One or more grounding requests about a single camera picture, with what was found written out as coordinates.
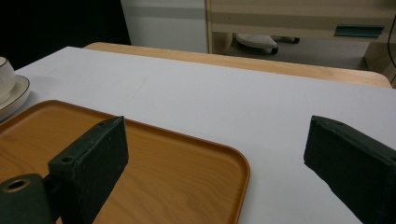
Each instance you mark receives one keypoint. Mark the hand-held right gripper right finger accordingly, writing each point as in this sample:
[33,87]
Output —
[355,168]

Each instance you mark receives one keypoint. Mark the wooden tray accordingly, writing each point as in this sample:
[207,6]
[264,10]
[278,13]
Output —
[168,177]

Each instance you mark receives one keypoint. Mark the white saucer with dark rim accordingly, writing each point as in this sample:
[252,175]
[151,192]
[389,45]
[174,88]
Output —
[17,95]

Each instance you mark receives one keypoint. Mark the wheeled chair base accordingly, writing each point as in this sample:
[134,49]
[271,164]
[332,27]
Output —
[258,42]

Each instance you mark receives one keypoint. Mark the white ribbed cup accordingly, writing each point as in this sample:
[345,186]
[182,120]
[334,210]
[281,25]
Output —
[5,79]

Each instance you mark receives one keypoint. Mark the beige wooden cabinet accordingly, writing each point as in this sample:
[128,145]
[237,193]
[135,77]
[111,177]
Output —
[299,21]

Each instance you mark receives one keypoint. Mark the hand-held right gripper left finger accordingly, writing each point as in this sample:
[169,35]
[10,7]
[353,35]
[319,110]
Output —
[90,161]

